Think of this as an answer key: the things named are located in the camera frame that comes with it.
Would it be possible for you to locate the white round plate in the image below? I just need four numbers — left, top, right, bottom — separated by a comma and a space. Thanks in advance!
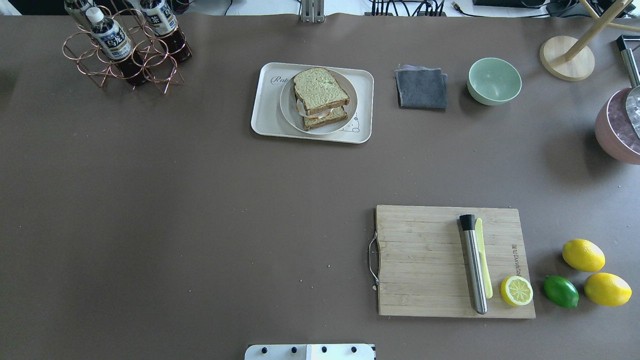
279, 68, 359, 135

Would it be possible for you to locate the bread slice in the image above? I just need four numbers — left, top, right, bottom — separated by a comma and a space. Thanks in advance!
293, 67, 351, 116
302, 106, 348, 132

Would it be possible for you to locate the cream rabbit tray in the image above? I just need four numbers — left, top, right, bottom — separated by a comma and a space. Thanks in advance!
250, 63, 374, 144

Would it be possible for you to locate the fried egg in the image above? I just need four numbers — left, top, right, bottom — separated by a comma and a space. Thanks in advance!
296, 97, 333, 121

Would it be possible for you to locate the grey folded cloth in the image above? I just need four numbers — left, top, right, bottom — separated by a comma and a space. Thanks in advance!
395, 66, 448, 110

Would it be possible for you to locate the bamboo cutting board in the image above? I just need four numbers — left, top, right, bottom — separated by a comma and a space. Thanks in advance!
375, 204, 537, 319

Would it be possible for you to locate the yellow plastic knife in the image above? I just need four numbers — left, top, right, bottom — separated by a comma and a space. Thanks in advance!
475, 218, 494, 299

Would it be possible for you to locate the green bowl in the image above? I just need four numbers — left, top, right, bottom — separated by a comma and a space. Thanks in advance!
466, 57, 522, 106

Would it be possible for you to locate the half lemon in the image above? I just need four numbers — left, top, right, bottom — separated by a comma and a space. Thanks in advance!
500, 276, 534, 306

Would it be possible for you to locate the tea bottle right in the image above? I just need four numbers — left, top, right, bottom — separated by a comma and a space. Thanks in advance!
139, 0, 193, 63

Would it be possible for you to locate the tea bottle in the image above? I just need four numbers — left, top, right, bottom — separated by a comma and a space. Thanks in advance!
139, 0, 193, 63
63, 0, 96, 32
85, 6, 147, 87

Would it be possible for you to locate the tea bottle front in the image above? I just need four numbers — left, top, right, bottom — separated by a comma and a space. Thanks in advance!
85, 6, 147, 87

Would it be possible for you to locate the green lime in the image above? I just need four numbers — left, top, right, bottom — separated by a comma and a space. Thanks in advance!
542, 275, 579, 309

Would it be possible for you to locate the yellow lemon upper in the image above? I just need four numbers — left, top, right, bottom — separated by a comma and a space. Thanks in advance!
561, 238, 606, 272

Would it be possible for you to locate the yellow lemon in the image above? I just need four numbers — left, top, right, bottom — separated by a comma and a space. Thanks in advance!
561, 238, 606, 272
583, 272, 633, 307

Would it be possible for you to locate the wooden mug tree stand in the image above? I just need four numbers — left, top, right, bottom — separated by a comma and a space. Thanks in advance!
539, 0, 640, 82

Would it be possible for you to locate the pink ice bowl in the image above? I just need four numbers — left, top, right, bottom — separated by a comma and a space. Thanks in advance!
594, 88, 640, 166

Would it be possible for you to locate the tea bottle left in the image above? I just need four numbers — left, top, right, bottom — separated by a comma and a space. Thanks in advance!
63, 0, 96, 32

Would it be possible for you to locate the yellow lemon lower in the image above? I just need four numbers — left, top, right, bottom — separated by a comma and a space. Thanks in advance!
583, 272, 633, 307

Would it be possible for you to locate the steel ice scoop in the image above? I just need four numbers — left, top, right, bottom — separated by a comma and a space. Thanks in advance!
615, 35, 640, 137

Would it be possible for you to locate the aluminium frame post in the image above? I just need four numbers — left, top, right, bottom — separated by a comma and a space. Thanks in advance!
299, 0, 325, 24

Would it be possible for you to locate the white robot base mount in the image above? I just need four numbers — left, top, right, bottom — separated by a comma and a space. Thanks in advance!
244, 342, 377, 360

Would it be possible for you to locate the copper wire bottle rack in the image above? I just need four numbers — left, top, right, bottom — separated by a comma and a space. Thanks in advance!
62, 0, 184, 94

